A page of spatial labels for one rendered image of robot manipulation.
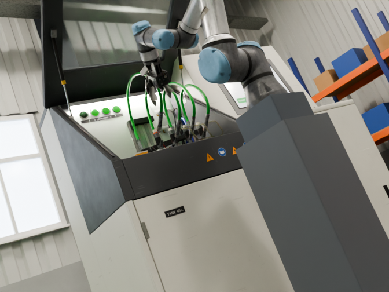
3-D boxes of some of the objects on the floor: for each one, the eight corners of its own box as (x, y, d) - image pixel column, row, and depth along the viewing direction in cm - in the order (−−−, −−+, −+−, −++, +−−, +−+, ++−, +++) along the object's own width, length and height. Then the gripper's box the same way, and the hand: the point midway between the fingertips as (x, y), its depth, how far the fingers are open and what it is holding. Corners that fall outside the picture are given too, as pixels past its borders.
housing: (146, 410, 189) (46, 101, 223) (126, 403, 213) (38, 124, 247) (355, 289, 262) (256, 70, 296) (323, 294, 285) (235, 90, 319)
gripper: (142, 67, 178) (157, 112, 189) (170, 54, 183) (183, 98, 194) (133, 63, 184) (147, 107, 195) (160, 51, 189) (172, 94, 200)
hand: (161, 99), depth 196 cm, fingers open, 7 cm apart
